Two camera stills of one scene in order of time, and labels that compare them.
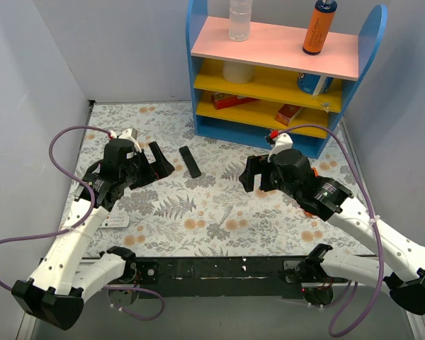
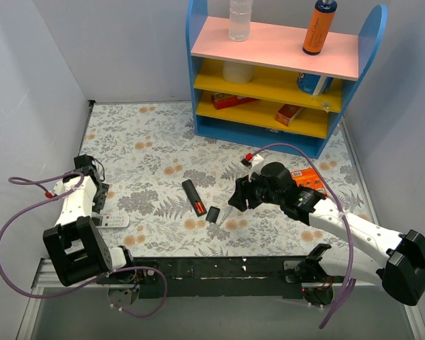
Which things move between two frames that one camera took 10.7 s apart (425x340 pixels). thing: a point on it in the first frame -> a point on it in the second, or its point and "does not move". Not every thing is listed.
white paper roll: [237, 73] does not move
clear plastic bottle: [239, 20] does not move
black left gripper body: [149, 166] -> [101, 193]
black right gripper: [264, 173] -> [249, 193]
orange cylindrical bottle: [321, 20] does not move
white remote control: [116, 219] does not move
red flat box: [222, 100] does not move
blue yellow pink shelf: [242, 92] does not move
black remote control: [190, 163] -> [193, 195]
